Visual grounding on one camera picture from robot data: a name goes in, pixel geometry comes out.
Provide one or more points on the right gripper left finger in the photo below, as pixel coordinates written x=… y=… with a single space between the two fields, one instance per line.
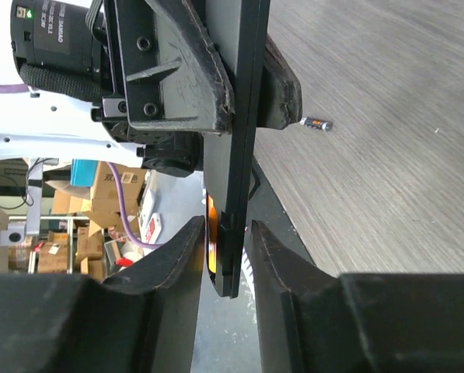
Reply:
x=142 y=319

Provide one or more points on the black remote control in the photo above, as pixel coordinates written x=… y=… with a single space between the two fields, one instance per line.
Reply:
x=239 y=30

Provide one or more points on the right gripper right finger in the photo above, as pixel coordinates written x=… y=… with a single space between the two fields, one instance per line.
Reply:
x=309 y=321

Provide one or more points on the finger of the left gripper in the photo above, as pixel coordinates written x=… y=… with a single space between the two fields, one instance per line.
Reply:
x=280 y=101

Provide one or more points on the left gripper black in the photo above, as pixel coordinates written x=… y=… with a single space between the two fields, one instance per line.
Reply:
x=162 y=77

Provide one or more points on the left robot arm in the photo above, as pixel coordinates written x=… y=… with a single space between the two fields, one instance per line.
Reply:
x=50 y=82

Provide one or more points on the orange battery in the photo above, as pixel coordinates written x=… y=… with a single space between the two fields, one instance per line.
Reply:
x=212 y=234

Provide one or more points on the white slotted cable duct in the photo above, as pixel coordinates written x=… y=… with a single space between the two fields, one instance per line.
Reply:
x=247 y=270

